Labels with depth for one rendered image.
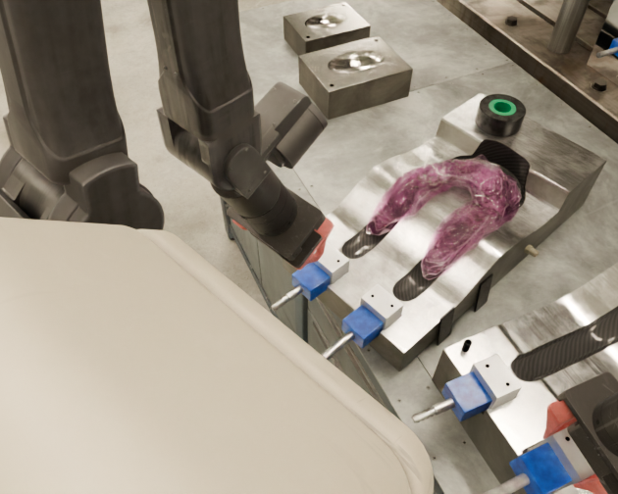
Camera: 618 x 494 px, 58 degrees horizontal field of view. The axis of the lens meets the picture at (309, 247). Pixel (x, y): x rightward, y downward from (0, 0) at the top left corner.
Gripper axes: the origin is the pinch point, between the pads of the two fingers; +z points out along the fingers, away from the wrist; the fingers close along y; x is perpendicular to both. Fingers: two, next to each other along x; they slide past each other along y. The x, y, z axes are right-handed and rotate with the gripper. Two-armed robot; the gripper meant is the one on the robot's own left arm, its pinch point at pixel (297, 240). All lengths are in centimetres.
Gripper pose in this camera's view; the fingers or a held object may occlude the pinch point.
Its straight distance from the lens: 71.4
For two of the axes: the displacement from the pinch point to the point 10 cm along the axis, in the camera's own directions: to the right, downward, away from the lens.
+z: 2.8, 3.3, 9.0
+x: -6.1, 7.9, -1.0
